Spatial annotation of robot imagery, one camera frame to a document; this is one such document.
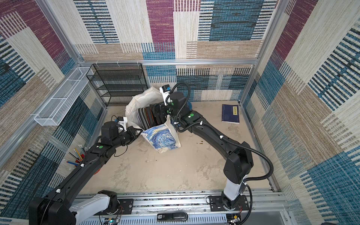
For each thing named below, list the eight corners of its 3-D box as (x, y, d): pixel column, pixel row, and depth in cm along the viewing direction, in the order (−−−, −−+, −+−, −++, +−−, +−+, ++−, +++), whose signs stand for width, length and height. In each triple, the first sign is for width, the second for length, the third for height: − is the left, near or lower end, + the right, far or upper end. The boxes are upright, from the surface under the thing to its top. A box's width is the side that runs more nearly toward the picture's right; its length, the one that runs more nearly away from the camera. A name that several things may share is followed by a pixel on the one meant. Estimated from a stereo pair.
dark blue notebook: (221, 122, 111) (222, 119, 108) (221, 106, 122) (222, 103, 119) (238, 124, 109) (240, 121, 107) (237, 107, 120) (238, 105, 118)
